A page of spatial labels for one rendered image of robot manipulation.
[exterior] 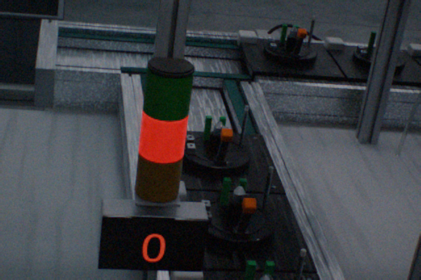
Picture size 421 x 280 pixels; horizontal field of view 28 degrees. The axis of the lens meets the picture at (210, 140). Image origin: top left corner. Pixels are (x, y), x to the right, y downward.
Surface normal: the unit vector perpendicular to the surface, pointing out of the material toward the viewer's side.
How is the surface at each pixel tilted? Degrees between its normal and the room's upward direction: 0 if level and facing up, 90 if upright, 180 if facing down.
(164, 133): 90
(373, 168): 0
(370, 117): 90
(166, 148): 90
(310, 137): 0
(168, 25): 90
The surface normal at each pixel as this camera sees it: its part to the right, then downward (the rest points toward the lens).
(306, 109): 0.13, 0.46
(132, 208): 0.13, -0.89
